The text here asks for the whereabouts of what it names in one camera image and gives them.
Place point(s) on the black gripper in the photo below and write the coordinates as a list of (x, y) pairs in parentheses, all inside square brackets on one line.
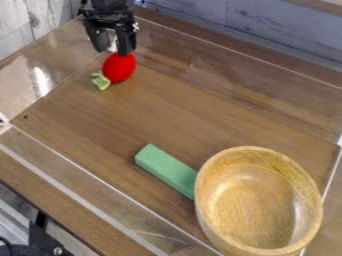
[(118, 19)]

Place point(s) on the red plush strawberry toy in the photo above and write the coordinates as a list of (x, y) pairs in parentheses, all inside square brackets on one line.
[(116, 70)]

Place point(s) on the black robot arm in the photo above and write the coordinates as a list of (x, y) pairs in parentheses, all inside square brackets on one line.
[(105, 5)]

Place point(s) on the green rectangular block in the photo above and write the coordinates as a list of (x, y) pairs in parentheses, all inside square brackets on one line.
[(167, 169)]

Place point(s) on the wooden bowl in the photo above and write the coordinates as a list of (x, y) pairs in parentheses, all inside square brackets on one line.
[(257, 203)]

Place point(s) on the black clamp with screw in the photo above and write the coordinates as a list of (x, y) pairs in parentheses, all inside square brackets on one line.
[(24, 239)]

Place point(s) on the clear acrylic left wall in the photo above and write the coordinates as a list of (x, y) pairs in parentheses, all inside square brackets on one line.
[(53, 68)]

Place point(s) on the clear acrylic wall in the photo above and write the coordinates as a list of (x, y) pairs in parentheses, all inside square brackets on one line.
[(53, 68), (114, 225), (291, 98)]

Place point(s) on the clear acrylic back wall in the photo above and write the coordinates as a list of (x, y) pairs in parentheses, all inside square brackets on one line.
[(291, 98)]

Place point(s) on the clear acrylic front wall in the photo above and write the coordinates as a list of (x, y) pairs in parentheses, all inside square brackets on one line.
[(114, 225)]

